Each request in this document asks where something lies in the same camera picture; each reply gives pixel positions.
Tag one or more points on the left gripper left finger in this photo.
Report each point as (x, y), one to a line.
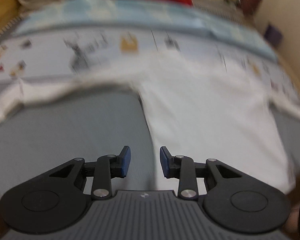
(61, 196)

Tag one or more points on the person's right hand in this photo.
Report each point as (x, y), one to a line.
(292, 223)

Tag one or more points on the purple box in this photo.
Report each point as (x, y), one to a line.
(273, 35)

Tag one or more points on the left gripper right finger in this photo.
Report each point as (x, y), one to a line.
(234, 200)

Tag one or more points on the printed grey bed sheet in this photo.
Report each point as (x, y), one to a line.
(93, 122)

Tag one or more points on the light blue patterned quilt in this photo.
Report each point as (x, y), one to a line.
(149, 14)

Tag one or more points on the white t-shirt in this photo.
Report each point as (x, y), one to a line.
(195, 110)

